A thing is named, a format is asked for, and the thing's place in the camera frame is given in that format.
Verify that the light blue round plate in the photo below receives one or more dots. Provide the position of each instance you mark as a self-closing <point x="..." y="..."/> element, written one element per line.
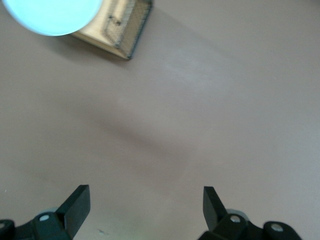
<point x="50" y="15"/>

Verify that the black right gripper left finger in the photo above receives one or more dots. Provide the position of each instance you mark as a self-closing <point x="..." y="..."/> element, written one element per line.
<point x="75" y="210"/>

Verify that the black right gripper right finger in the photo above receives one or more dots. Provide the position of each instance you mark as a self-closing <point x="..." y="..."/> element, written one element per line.
<point x="212" y="210"/>

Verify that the wooden board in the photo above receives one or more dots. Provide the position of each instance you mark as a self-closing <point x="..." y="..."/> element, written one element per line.
<point x="100" y="37"/>

